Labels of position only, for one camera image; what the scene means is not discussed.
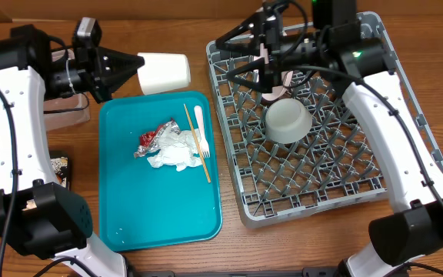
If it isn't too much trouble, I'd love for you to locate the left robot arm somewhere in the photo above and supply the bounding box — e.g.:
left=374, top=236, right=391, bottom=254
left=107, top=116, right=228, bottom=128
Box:
left=0, top=17, right=145, bottom=276

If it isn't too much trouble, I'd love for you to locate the teal plastic tray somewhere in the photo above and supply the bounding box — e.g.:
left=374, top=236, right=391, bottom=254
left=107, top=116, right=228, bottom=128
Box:
left=99, top=91, right=222, bottom=252

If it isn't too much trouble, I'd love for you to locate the grey bowl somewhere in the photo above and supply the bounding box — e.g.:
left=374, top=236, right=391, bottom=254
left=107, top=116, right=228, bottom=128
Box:
left=265, top=98, right=312, bottom=144

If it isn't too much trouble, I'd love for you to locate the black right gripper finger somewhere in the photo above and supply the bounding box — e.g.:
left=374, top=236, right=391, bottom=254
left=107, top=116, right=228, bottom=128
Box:
left=215, top=15, right=262, bottom=50
left=225, top=56, right=267, bottom=93

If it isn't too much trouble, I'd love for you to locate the red foil wrapper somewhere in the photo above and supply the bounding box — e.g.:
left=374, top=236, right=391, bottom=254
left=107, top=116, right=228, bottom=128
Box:
left=133, top=118, right=181, bottom=159

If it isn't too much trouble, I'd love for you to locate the rice and peanut shells pile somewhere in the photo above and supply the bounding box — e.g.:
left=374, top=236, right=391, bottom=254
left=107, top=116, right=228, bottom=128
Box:
left=0, top=155, right=69, bottom=228

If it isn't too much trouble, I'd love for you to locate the white paper cup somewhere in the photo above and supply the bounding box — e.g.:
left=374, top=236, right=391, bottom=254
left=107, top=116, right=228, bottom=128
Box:
left=137, top=52, right=191, bottom=95

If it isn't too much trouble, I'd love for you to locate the clear plastic bin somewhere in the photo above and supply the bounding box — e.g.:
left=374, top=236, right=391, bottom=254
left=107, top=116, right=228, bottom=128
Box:
left=0, top=48, right=91, bottom=146

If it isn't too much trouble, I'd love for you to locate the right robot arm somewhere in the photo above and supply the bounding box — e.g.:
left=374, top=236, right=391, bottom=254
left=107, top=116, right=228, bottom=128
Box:
left=215, top=1, right=443, bottom=276

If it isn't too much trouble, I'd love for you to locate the wooden chopstick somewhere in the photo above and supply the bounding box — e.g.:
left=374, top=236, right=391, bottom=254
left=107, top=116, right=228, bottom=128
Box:
left=183, top=104, right=212, bottom=183

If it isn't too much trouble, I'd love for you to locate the white round plate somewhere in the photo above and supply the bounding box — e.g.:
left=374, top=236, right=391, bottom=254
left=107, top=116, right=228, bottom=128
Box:
left=254, top=43, right=293, bottom=104

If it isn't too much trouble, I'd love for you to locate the grey dishwasher rack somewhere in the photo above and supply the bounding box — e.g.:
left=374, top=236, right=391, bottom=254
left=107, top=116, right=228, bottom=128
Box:
left=205, top=11, right=443, bottom=229

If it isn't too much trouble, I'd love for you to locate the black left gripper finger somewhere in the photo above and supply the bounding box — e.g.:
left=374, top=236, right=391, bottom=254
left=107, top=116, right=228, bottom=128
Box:
left=98, top=47, right=145, bottom=83
left=100, top=75, right=132, bottom=102

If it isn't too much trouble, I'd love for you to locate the crumpled white napkin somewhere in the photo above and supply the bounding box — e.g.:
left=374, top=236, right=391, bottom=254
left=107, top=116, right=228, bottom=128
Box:
left=147, top=130, right=202, bottom=172

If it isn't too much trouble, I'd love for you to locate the white plastic fork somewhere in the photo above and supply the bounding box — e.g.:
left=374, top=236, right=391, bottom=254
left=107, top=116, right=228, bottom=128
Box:
left=194, top=105, right=210, bottom=158

